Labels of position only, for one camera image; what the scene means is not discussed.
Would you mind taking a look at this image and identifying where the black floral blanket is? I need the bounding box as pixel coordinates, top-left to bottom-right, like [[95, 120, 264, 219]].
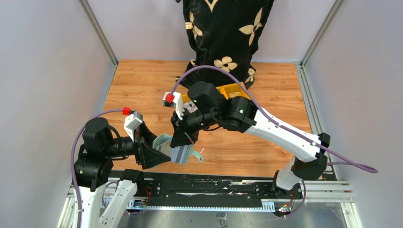
[[177, 0, 275, 88]]

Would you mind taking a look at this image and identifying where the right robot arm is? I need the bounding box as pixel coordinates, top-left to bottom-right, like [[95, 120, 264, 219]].
[[163, 81, 329, 199]]

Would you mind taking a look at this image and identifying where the green card holder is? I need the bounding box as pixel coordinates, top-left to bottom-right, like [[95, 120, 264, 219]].
[[152, 133, 204, 164]]

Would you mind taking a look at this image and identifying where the silver cards stack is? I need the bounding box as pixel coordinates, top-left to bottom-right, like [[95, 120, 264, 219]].
[[184, 101, 198, 113]]

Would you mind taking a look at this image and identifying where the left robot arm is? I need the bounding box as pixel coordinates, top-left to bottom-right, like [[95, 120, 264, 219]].
[[73, 114, 171, 228]]

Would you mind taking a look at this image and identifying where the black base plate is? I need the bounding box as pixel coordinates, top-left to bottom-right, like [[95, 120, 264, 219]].
[[144, 172, 303, 208]]

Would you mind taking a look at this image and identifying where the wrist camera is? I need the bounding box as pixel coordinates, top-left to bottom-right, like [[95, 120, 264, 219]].
[[162, 92, 185, 120], [124, 111, 143, 142]]

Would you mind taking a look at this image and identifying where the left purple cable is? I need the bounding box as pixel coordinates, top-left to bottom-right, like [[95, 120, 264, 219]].
[[70, 109, 126, 228]]

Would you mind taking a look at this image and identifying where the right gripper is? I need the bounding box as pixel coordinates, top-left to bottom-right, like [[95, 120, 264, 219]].
[[170, 107, 219, 148]]

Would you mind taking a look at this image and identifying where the gold cards stack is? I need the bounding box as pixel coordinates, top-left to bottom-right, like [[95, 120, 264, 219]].
[[229, 91, 243, 98]]

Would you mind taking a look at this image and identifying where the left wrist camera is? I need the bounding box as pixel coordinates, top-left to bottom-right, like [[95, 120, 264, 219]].
[[124, 111, 143, 142]]

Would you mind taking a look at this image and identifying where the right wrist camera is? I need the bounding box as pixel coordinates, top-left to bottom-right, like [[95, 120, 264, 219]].
[[162, 92, 185, 120]]

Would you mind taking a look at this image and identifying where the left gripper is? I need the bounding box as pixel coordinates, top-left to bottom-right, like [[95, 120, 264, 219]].
[[105, 119, 172, 166]]

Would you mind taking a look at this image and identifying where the yellow three-compartment bin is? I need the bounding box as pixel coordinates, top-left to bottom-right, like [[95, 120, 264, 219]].
[[182, 81, 251, 105]]

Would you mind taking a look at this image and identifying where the aluminium frame rail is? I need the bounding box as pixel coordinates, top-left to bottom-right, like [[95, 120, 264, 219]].
[[67, 176, 355, 212]]

